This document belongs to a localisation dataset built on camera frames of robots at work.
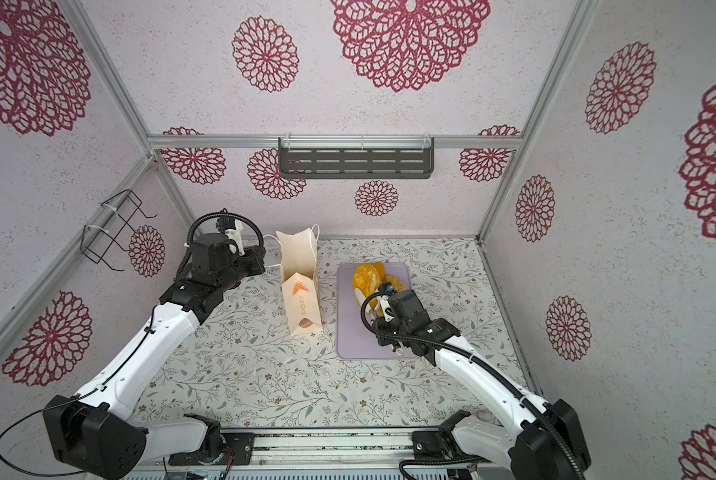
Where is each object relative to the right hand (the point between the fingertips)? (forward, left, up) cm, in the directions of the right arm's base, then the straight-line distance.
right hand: (377, 319), depth 81 cm
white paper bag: (+5, +20, +11) cm, 23 cm away
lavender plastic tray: (0, +7, -14) cm, 15 cm away
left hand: (+10, +30, +14) cm, 35 cm away
